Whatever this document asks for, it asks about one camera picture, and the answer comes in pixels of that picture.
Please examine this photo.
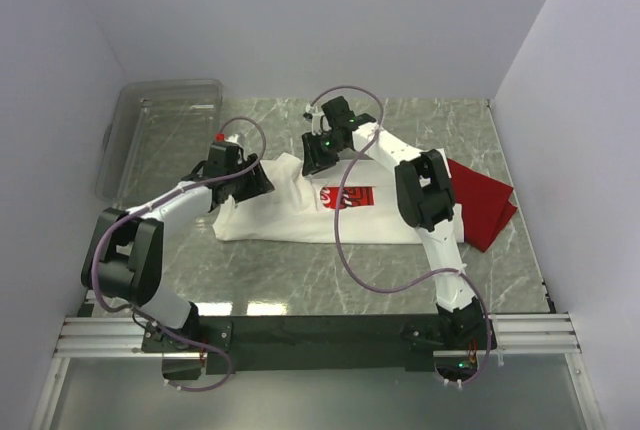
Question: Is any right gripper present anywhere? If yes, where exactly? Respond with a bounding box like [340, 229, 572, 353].
[301, 131, 346, 178]

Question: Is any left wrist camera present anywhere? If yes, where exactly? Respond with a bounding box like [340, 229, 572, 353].
[215, 132, 246, 148]

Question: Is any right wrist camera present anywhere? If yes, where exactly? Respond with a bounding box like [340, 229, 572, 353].
[303, 104, 331, 136]

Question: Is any clear plastic bin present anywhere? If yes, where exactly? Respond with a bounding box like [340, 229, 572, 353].
[95, 79, 223, 207]

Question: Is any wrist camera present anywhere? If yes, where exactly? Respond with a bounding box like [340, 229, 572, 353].
[215, 132, 246, 148]
[303, 104, 331, 136]

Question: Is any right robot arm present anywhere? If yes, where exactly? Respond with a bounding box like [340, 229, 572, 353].
[302, 97, 493, 349]

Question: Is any aluminium rail frame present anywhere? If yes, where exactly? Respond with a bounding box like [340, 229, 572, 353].
[29, 199, 601, 430]

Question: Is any white Coca-Cola t-shirt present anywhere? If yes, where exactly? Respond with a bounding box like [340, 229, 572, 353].
[212, 150, 466, 247]

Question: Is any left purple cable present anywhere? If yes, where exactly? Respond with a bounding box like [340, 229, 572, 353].
[92, 117, 269, 392]

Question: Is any folded red t-shirt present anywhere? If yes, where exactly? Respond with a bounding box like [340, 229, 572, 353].
[448, 159, 517, 252]

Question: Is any black mounting base bar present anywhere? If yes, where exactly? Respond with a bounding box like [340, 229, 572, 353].
[140, 313, 501, 381]

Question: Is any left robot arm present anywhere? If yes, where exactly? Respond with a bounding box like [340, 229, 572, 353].
[81, 140, 274, 352]

